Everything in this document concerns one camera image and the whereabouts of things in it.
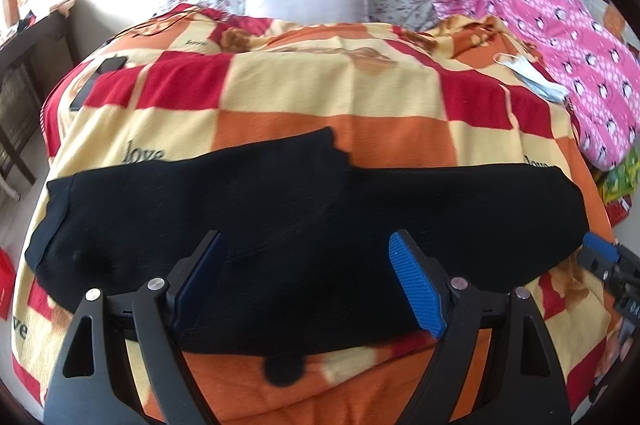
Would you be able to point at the dark flat device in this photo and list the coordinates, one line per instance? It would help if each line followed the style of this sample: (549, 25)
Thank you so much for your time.
(87, 91)

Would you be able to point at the green printed cloth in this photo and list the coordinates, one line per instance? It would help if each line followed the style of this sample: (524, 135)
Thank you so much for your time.
(622, 177)

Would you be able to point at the black phone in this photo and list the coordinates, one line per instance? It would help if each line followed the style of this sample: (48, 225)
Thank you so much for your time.
(111, 63)

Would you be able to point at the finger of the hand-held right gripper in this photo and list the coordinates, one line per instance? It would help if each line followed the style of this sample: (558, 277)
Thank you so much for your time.
(600, 245)
(595, 266)

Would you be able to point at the dark wooden desk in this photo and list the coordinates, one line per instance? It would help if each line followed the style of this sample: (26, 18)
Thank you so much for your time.
(35, 42)

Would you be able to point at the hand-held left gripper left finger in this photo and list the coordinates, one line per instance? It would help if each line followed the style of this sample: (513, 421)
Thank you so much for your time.
(200, 285)

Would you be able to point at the pink penguin blanket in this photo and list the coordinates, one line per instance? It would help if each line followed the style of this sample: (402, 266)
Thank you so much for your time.
(575, 45)

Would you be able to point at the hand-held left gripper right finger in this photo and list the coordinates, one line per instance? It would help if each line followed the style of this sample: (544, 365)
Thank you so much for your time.
(417, 285)

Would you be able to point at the blue face mask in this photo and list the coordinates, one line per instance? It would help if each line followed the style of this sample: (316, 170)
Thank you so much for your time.
(537, 80)

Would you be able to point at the cardboard box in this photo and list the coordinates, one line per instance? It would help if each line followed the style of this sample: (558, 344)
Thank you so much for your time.
(62, 6)

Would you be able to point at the black pants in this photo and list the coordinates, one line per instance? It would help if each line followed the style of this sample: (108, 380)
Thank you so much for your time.
(300, 215)

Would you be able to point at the checkered orange red blanket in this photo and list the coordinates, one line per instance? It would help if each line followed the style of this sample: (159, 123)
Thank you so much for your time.
(350, 95)

